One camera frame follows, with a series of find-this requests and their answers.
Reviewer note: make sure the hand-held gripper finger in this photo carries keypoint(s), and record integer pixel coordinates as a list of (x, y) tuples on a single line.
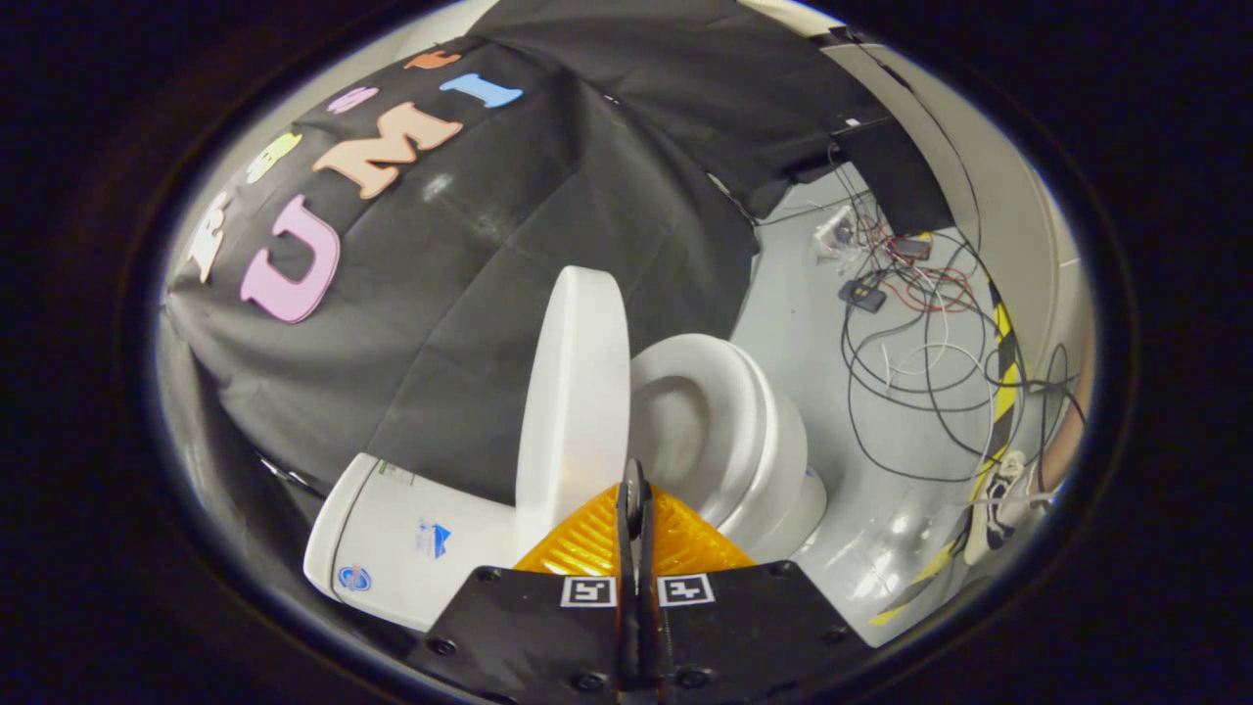
[(627, 587), (647, 597)]

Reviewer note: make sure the white toilet lid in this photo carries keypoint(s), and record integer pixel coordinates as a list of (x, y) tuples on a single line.
[(573, 392)]

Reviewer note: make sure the white toilet seat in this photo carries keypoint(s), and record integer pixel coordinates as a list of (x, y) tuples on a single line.
[(744, 411)]

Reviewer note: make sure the white ceramic toilet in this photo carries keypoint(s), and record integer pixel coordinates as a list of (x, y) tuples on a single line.
[(382, 548)]

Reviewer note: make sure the black backdrop cloth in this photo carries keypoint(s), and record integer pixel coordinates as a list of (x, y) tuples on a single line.
[(470, 294)]

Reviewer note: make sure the person's sneaker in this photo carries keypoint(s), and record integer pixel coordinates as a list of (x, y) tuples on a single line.
[(998, 509)]

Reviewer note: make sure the dark flat electronic device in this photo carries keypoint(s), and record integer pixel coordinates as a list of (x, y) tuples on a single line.
[(861, 294)]

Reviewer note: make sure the clear plastic bag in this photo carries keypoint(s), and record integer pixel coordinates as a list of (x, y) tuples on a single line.
[(834, 235)]

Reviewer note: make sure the yellow black floor tape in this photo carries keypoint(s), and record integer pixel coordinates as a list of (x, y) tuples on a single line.
[(1006, 377)]

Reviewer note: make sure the small dark electronic device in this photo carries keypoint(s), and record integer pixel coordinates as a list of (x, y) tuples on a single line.
[(910, 247)]

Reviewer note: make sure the black box with white label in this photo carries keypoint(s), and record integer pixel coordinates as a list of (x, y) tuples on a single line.
[(901, 176)]

